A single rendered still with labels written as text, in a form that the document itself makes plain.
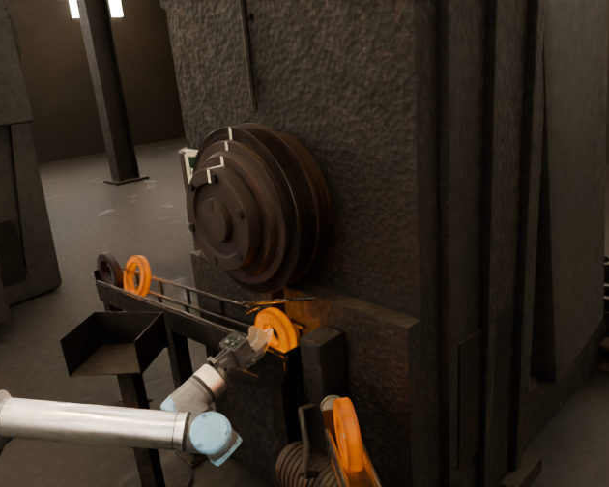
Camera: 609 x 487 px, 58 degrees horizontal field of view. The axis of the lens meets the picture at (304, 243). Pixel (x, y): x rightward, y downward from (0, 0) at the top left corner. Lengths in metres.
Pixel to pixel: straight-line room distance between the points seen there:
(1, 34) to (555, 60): 3.20
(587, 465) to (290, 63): 1.78
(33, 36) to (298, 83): 10.56
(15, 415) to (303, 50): 1.09
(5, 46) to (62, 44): 8.06
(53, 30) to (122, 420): 10.97
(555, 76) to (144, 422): 1.45
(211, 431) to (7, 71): 3.08
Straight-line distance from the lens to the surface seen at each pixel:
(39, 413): 1.42
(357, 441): 1.22
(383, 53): 1.29
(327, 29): 1.39
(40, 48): 11.90
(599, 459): 2.45
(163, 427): 1.35
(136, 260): 2.38
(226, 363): 1.54
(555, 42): 1.79
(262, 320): 1.64
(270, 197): 1.37
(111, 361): 1.98
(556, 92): 1.82
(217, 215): 1.44
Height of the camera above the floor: 1.51
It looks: 19 degrees down
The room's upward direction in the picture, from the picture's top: 5 degrees counter-clockwise
